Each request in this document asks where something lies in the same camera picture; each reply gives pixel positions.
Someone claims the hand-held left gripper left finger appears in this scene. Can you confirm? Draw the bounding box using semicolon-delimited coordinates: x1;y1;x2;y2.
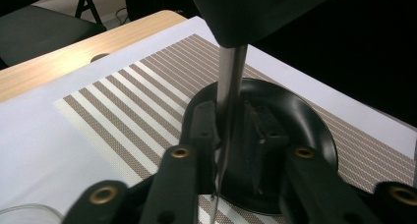
181;100;220;195

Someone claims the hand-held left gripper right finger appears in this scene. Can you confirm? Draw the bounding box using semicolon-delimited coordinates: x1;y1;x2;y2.
243;100;290;196

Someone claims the black round plate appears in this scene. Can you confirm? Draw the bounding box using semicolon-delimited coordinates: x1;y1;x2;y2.
181;78;339;216

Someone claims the silver table knife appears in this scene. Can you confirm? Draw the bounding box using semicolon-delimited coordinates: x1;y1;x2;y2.
209;44;249;224

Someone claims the clear drinking glass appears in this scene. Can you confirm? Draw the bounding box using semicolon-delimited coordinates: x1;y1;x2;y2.
0;202;65;224

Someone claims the brown white striped placemat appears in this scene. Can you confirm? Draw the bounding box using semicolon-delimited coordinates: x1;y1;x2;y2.
53;32;416;224

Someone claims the black folding chair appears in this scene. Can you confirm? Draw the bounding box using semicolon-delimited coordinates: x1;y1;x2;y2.
0;0;107;71

